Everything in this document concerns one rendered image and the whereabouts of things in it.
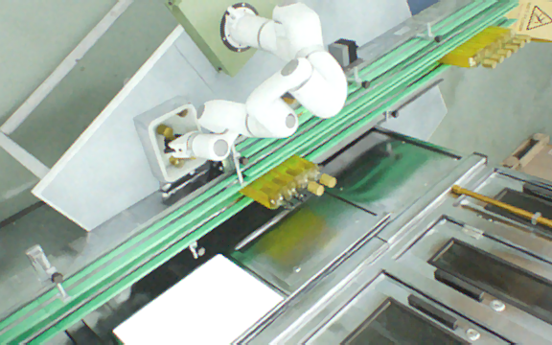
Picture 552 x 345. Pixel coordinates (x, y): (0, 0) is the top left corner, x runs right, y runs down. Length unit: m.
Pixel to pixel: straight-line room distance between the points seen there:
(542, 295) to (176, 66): 1.27
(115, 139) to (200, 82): 0.35
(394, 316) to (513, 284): 0.35
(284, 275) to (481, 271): 0.58
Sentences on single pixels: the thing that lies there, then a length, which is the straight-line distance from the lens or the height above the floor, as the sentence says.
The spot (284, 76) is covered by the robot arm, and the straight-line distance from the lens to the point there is 1.31.
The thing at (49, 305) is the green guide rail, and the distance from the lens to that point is 1.68.
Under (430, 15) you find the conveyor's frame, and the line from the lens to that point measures 2.67.
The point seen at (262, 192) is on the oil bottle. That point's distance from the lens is 1.81.
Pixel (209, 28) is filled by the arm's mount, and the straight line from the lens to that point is 1.78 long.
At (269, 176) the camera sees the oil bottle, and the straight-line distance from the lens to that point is 1.88.
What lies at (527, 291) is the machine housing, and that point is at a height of 1.79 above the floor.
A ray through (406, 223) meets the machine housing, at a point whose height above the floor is 1.39.
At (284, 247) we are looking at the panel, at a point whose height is 1.14.
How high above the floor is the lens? 2.26
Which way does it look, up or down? 42 degrees down
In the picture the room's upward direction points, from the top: 115 degrees clockwise
